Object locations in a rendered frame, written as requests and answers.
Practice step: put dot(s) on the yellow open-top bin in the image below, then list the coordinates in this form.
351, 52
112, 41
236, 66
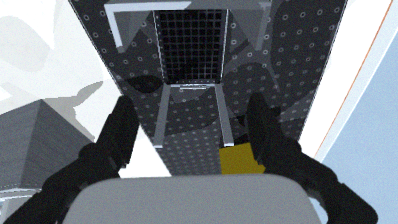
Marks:
239, 159

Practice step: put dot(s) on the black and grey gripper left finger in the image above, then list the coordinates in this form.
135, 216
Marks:
96, 162

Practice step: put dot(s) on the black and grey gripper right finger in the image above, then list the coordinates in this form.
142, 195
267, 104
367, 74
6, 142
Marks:
283, 156

